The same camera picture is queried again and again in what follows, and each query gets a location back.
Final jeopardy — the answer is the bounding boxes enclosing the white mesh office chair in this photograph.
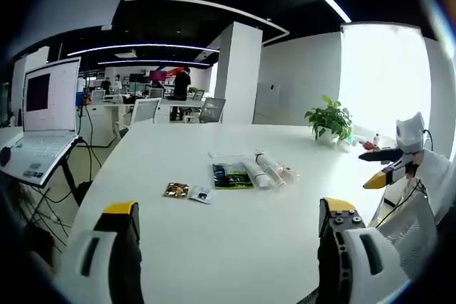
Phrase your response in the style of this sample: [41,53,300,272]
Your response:
[373,189,441,276]
[114,97,162,139]

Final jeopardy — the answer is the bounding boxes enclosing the green black skincare packet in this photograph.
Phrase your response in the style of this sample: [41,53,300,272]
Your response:
[212,162,255,191]

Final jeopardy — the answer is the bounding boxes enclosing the black laptop stand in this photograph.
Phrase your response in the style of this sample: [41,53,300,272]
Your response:
[58,135,94,209]

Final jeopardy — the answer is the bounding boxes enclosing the white skincare tube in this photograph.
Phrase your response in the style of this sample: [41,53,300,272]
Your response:
[242,161,272,189]

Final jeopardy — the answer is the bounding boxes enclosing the small items on windowsill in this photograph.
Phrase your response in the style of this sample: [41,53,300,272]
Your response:
[351,132,393,152]

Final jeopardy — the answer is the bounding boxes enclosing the green potted plant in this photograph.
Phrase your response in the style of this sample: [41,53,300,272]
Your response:
[304,95,354,147]

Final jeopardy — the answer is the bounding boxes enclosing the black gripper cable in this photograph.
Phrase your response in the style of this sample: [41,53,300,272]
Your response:
[422,127,435,152]

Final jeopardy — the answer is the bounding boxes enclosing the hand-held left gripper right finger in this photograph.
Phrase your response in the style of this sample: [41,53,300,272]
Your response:
[316,196,411,304]

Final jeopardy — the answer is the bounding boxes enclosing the long ceiling light strip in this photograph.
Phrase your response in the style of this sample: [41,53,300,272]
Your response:
[66,43,221,58]

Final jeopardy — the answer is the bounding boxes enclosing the brown skincare sachet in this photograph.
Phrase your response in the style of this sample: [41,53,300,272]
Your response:
[163,182,190,199]

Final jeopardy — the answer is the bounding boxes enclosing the grey mesh office chair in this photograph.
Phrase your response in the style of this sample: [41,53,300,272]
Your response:
[185,97,227,125]

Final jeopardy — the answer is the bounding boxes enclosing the white open laptop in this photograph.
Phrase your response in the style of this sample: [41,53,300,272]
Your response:
[0,56,83,189]

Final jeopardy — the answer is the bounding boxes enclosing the black floor cables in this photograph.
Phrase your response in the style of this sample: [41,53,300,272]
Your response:
[14,136,108,248]

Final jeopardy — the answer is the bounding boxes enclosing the white office desk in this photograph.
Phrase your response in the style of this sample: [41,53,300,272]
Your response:
[83,99,136,148]

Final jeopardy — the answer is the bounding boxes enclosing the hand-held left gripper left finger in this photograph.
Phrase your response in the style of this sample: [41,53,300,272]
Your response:
[62,201,144,304]

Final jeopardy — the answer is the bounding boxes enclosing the white wall cabinet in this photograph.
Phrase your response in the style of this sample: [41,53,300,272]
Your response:
[255,80,281,117]

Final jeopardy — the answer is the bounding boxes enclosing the clear pink skincare bottle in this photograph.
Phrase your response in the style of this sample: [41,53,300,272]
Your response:
[276,162,301,184]

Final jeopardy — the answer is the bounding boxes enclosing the white skincare sachet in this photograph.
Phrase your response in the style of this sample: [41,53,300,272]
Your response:
[187,185,215,206]

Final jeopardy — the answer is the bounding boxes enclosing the white skincare packet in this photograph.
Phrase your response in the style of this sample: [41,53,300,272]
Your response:
[207,150,247,159]

